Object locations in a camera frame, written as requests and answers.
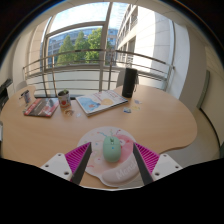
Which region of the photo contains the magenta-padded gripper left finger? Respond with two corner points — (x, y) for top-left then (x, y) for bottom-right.
(40, 142), (93, 185)

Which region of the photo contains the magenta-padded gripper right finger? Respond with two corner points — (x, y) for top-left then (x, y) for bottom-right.
(132, 142), (184, 185)

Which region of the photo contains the mint green computer mouse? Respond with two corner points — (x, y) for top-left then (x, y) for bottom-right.
(102, 134), (122, 164)

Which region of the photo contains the round white pink mouse pad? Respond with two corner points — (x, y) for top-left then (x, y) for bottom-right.
(76, 125), (145, 189)

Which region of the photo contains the small round brown sticker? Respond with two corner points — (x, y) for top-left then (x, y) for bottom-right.
(63, 108), (75, 117)

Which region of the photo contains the red dark magazine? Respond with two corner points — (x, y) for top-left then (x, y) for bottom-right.
(22, 96), (61, 118)

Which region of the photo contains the white mug with plant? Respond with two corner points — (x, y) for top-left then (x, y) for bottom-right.
(56, 88), (72, 109)

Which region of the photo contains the small printed mug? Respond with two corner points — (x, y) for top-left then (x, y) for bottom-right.
(20, 89), (32, 105)

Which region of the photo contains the light blue illustrated book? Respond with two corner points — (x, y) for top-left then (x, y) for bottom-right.
(74, 89), (130, 117)

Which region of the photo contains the white chair back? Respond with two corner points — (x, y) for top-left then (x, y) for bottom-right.
(115, 67), (126, 89)
(14, 79), (28, 93)

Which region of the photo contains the black grey office printer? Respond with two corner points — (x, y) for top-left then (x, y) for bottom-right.
(0, 78), (14, 111)

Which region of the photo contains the tall black speaker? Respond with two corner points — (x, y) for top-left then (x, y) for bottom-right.
(121, 67), (139, 99)

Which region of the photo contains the metal balcony railing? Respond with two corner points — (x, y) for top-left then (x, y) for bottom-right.
(21, 49), (176, 98)

